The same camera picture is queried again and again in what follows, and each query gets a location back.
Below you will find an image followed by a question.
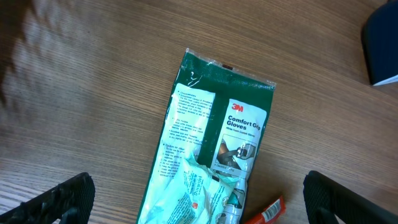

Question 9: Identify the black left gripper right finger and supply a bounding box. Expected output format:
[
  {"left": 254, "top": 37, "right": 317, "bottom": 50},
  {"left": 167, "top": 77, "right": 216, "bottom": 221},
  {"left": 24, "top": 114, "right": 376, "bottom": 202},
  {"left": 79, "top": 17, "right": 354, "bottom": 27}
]
[{"left": 303, "top": 170, "right": 397, "bottom": 224}]

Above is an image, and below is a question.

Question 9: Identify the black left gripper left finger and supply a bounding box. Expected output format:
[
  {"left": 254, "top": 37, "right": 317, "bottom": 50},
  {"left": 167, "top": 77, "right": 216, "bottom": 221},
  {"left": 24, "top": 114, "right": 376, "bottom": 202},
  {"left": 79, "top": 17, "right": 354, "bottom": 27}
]
[{"left": 1, "top": 172, "right": 95, "bottom": 224}]

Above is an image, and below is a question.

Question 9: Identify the red coffee stick sachet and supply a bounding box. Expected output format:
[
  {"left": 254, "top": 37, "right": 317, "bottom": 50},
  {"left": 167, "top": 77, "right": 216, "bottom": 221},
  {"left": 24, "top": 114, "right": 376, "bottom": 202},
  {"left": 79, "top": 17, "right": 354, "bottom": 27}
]
[{"left": 244, "top": 196, "right": 286, "bottom": 224}]

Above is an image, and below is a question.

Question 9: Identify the pale green wipes sachet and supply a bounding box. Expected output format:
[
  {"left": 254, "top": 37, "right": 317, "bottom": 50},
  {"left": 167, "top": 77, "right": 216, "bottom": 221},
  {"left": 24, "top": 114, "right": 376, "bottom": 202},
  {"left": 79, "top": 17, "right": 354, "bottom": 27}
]
[{"left": 144, "top": 155, "right": 239, "bottom": 224}]

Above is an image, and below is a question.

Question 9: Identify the green 3M sponge packet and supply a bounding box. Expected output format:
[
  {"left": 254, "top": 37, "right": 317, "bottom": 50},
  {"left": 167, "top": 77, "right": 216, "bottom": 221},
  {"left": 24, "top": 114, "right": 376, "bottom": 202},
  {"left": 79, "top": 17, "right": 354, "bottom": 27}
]
[{"left": 137, "top": 50, "right": 275, "bottom": 223}]

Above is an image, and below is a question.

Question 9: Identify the white barcode scanner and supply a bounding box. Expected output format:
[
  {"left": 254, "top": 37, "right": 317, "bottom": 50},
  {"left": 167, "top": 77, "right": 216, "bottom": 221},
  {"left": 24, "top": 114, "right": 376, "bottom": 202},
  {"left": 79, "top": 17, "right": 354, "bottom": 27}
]
[{"left": 361, "top": 1, "right": 397, "bottom": 86}]

